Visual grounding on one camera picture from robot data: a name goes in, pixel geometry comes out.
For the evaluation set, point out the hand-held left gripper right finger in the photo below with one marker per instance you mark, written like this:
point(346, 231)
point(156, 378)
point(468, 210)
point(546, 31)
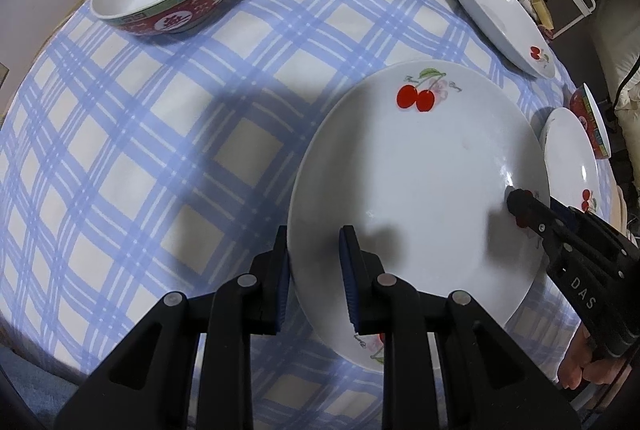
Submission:
point(350, 280)

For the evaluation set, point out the large white cherry plate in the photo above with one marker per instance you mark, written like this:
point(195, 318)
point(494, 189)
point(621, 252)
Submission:
point(425, 169)

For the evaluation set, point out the person's right hand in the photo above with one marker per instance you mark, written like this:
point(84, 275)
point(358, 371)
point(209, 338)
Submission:
point(585, 367)

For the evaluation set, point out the cream pillows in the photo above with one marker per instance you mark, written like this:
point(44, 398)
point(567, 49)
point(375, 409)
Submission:
point(622, 54)

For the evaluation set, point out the blue checked tablecloth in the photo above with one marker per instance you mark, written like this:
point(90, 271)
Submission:
point(150, 134)

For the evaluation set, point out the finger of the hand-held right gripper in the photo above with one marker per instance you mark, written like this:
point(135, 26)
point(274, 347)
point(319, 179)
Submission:
point(530, 210)

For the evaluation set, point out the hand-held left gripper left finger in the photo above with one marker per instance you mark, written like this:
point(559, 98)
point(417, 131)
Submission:
point(282, 290)

